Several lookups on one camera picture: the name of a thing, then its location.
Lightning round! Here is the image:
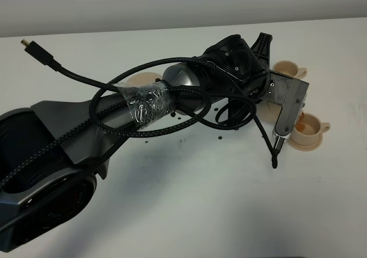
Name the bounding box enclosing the braided black arm cable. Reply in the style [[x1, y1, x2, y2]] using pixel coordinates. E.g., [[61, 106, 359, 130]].
[[0, 56, 212, 190]]

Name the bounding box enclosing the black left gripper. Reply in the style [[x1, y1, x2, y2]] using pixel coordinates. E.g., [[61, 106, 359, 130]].
[[199, 33, 272, 97]]

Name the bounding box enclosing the beige ceramic teapot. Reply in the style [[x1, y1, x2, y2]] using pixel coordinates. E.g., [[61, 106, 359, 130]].
[[257, 101, 282, 124]]

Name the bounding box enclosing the beige far teacup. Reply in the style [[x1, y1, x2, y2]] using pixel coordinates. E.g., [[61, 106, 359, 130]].
[[273, 60, 307, 80]]

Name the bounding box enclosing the beige near teacup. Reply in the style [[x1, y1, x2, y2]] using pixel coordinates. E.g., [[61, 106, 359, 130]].
[[292, 112, 331, 135]]

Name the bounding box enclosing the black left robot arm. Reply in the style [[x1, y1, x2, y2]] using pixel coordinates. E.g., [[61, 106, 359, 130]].
[[1, 33, 272, 252]]

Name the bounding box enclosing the beige near cup saucer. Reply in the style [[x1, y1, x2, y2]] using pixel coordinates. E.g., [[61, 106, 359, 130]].
[[288, 131, 323, 151]]

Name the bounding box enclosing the beige teapot saucer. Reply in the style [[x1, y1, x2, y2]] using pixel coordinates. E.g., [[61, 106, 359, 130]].
[[127, 72, 162, 85]]

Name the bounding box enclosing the beige teacup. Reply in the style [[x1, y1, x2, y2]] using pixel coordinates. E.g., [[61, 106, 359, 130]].
[[292, 112, 331, 135], [273, 60, 307, 80]]

